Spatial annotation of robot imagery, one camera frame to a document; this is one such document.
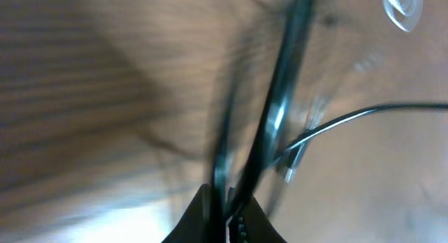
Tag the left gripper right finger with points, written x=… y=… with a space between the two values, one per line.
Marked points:
x=252 y=226

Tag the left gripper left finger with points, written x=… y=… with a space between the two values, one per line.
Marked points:
x=191 y=228

